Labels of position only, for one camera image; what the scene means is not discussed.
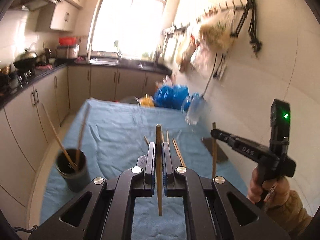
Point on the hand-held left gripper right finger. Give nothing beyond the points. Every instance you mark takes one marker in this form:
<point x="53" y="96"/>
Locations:
<point x="165" y="162"/>

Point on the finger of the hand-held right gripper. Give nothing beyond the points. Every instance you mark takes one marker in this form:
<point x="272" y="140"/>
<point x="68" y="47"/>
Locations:
<point x="221" y="136"/>

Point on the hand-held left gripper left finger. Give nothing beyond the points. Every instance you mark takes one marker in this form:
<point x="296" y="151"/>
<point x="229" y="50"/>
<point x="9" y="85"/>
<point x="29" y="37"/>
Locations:
<point x="153" y="162"/>

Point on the wooden chopstick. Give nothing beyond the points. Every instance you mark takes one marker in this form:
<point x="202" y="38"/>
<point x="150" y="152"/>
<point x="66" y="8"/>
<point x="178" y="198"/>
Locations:
<point x="56" y="135"/>
<point x="162" y="136"/>
<point x="168" y="136"/>
<point x="159" y="135"/>
<point x="178" y="152"/>
<point x="214" y="160"/>
<point x="146" y="140"/>

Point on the dark grey chopstick cup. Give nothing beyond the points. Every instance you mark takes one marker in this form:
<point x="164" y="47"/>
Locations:
<point x="77" y="180"/>

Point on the person's right hand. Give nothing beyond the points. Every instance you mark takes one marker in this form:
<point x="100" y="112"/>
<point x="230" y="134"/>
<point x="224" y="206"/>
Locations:
<point x="253" y="187"/>

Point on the clear plastic bottle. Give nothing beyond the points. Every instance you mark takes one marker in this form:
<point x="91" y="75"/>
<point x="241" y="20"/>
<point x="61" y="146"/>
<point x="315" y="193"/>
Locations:
<point x="193" y="110"/>

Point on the blue table cloth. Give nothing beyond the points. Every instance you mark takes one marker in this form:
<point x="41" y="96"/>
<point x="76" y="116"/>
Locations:
<point x="120" y="130"/>

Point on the yellow bag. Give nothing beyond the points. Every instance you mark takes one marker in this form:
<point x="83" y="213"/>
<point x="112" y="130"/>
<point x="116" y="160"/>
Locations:
<point x="147" y="101"/>

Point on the blue plastic bag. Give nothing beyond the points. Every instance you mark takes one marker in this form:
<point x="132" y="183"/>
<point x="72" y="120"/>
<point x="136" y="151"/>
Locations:
<point x="171" y="96"/>

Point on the grey metal pot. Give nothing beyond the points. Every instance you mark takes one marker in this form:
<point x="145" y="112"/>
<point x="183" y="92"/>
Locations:
<point x="130" y="100"/>

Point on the clear hanging plastic bag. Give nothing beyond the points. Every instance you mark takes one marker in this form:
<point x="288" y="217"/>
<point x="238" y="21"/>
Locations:
<point x="202" y="61"/>

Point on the clear snack bag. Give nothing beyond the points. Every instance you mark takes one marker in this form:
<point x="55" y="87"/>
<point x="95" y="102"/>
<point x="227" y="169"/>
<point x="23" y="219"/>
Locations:
<point x="165" y="82"/>

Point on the brown hanging bag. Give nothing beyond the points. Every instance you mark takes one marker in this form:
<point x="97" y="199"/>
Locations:
<point x="186" y="53"/>

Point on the black kitchen countertop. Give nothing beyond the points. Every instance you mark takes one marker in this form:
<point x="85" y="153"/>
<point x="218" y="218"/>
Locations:
<point x="160" y="68"/>

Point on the white cutting board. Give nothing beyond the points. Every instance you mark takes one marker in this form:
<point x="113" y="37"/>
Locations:
<point x="171" y="48"/>

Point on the clear bag of dried food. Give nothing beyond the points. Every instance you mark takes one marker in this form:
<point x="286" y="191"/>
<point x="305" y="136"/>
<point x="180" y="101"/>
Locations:
<point x="217" y="33"/>

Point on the black utensil holder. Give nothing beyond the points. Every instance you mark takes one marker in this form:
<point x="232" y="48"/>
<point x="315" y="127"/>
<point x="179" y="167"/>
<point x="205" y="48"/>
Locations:
<point x="157" y="55"/>

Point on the steel sink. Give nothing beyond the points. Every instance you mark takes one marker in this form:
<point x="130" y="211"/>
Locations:
<point x="103" y="61"/>

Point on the green cloth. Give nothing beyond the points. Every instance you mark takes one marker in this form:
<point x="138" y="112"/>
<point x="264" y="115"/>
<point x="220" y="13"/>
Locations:
<point x="116" y="43"/>

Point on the white base cabinets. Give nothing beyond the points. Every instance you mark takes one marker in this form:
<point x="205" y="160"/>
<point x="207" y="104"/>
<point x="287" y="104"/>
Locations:
<point x="25" y="130"/>

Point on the rice cooker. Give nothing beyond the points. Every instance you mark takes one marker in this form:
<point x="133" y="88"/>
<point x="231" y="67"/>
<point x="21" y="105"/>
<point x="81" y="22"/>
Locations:
<point x="67" y="52"/>

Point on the small white bowl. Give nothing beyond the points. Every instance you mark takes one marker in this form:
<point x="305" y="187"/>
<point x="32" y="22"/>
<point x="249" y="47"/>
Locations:
<point x="52" y="60"/>

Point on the pink cloth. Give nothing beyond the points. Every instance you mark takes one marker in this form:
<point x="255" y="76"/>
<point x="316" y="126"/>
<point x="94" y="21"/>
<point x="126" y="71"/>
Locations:
<point x="43" y="67"/>

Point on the kitchen window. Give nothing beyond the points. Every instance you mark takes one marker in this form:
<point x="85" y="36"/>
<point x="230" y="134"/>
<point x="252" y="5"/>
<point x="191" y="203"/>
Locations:
<point x="130" y="17"/>

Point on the red basin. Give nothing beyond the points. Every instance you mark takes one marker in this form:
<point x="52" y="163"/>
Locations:
<point x="67" y="40"/>

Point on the gas stove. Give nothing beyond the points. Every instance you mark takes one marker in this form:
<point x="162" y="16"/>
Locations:
<point x="23" y="76"/>

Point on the black wok with lid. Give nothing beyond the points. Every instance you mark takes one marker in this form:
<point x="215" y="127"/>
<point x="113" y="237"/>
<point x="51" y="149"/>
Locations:
<point x="26" y="58"/>

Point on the wall power socket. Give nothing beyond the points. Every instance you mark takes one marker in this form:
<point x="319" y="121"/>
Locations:
<point x="221" y="68"/>

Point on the metal wall rack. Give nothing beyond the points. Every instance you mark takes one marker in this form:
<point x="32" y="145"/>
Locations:
<point x="175" y="30"/>

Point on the wall hook rail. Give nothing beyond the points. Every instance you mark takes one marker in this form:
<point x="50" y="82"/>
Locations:
<point x="225" y="9"/>

